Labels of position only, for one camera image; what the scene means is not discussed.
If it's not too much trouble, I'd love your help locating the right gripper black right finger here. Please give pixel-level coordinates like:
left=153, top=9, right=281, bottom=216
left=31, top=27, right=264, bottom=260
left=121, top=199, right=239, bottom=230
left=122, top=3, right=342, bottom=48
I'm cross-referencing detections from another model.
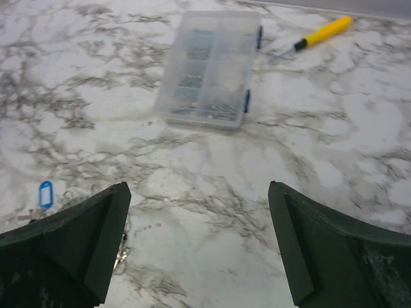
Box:
left=268, top=182, right=410, bottom=307

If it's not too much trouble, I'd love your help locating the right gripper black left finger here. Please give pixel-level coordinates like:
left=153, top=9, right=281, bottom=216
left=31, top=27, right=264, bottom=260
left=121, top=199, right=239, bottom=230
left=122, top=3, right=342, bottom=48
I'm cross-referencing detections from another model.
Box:
left=1, top=182, right=131, bottom=307

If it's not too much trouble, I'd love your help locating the blue keys bunch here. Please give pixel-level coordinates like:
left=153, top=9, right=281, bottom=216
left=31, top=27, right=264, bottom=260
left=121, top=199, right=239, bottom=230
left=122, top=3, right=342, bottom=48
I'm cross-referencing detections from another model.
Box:
left=15, top=180, right=81, bottom=224

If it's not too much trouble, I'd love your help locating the clear plastic screw box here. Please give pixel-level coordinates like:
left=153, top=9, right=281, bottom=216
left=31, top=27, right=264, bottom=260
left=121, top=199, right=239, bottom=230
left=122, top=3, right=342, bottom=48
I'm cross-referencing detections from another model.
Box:
left=154, top=11, right=263, bottom=129

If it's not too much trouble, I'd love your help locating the yellow handled screwdriver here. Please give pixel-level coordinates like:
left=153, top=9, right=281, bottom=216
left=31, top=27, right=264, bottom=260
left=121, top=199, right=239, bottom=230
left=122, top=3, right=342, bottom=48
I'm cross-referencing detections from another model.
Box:
left=271, top=16, right=353, bottom=60

